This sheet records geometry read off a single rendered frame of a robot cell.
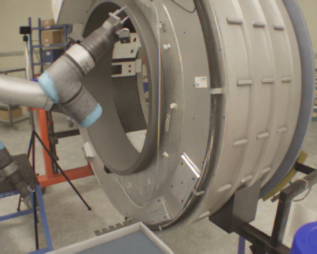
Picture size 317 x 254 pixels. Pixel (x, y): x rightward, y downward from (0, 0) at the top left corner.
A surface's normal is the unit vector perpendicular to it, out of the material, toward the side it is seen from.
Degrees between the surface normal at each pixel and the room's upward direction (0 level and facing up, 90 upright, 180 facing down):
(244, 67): 79
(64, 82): 94
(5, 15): 90
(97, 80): 87
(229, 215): 90
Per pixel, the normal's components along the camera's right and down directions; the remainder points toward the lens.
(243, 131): 0.55, 0.34
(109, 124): 0.40, -0.50
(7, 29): -0.29, 0.27
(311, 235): 0.00, -0.96
